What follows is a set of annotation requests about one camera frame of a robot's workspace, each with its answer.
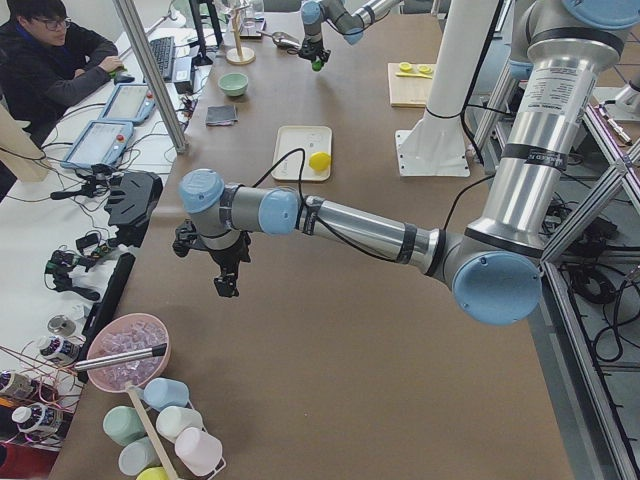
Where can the wooden cutting board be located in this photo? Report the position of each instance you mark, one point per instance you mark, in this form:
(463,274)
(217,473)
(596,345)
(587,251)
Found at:
(408,92)

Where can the pink cup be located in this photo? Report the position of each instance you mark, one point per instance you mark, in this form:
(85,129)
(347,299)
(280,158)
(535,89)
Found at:
(199,451)

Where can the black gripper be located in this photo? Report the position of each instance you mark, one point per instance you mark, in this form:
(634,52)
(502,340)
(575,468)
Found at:
(223,260)
(311,50)

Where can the aluminium frame post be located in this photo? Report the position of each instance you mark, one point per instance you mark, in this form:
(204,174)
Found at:
(136,33)

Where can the black keyboard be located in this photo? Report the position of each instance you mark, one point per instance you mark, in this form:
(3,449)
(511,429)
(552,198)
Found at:
(162,50)

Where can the pink bowl with ice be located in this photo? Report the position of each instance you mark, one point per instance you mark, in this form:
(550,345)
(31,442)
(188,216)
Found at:
(124,335)

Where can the person in black jacket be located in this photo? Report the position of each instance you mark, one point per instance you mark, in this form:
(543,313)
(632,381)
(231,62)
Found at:
(49,64)

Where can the teach pendant far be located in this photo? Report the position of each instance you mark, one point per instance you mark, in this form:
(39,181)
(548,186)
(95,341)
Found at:
(129,102)

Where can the yellow lemon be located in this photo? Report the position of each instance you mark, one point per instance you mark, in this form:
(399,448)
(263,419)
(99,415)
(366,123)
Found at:
(320,161)

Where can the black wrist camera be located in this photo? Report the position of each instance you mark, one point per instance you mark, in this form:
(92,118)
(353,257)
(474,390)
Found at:
(185,239)

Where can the yellow plastic knife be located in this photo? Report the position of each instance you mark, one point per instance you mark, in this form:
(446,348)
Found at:
(412,75)

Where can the green cup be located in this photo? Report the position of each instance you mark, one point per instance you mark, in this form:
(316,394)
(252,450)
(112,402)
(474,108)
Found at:
(122,425)

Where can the teach pendant near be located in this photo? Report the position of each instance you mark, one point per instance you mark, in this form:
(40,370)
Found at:
(101,142)

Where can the wooden cup stand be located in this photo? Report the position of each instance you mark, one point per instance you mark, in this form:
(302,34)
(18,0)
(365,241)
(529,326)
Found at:
(236,53)

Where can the steel tongs handle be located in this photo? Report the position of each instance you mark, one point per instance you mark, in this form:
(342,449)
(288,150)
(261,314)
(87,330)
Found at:
(120,358)

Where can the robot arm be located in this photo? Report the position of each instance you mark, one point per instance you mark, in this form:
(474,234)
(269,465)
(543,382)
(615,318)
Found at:
(491,269)
(351,26)

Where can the teach pendant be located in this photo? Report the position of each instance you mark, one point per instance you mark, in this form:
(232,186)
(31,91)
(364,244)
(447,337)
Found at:
(101,142)
(129,102)

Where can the grey folded cloth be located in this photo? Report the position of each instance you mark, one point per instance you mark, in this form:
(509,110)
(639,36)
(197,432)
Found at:
(223,115)

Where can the metal scoop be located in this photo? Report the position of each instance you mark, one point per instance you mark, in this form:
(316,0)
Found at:
(281,39)

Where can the blue cup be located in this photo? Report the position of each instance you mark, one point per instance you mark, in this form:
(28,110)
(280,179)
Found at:
(161,393)

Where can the white cup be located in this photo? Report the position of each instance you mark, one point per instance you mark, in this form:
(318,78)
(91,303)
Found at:
(173,420)

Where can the green bowl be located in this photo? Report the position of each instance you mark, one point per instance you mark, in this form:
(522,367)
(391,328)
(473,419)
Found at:
(234,84)

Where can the white rabbit tray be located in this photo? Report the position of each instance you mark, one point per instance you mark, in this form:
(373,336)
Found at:
(293,147)

